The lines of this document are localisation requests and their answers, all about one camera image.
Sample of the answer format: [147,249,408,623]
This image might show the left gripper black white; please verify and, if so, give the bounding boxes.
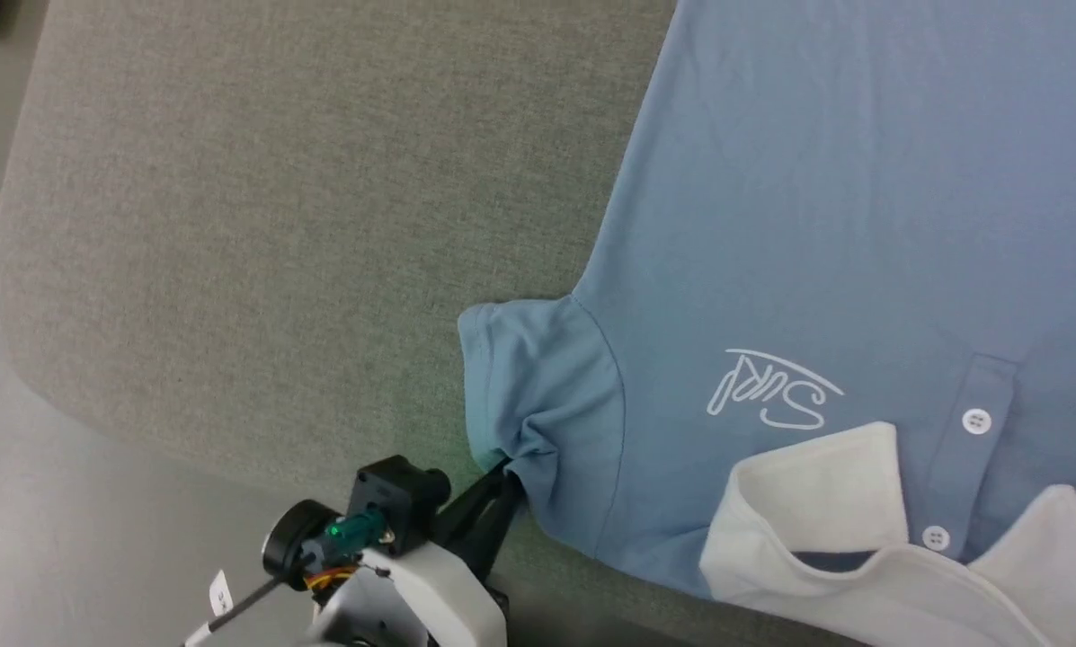
[262,458,527,647]

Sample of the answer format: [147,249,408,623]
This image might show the light blue polo shirt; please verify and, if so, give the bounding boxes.
[457,0,1076,647]

